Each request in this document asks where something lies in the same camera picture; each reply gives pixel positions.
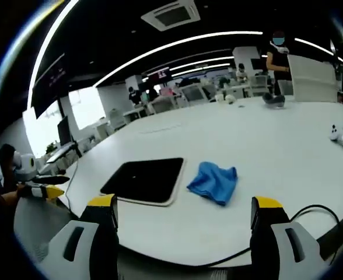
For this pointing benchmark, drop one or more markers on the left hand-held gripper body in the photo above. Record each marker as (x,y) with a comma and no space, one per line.
(24,167)

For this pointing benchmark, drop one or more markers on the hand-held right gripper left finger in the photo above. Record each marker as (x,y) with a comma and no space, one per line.
(81,251)

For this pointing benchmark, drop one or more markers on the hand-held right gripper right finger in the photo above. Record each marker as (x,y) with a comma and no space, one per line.
(279,251)

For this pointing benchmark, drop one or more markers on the black tray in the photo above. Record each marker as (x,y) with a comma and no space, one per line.
(145,181)

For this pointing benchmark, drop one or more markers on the blue cleaning cloth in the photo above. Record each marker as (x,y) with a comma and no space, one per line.
(213,182)

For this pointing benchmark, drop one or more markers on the black monitor stand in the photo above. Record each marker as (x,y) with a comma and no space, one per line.
(77,150)

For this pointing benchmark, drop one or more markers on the computer monitor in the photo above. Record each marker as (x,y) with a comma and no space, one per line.
(64,131)

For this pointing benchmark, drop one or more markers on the long ceiling light strip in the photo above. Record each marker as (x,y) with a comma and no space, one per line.
(174,43)
(47,43)

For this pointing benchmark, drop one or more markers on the dark grey bundle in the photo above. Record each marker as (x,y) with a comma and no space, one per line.
(273,100)

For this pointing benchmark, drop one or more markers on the white round object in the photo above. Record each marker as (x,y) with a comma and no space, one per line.
(231,99)

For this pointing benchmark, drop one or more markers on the white panel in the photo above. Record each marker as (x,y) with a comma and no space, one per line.
(311,78)

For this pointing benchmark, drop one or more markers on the ceiling air vent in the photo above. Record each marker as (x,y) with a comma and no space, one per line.
(171,16)

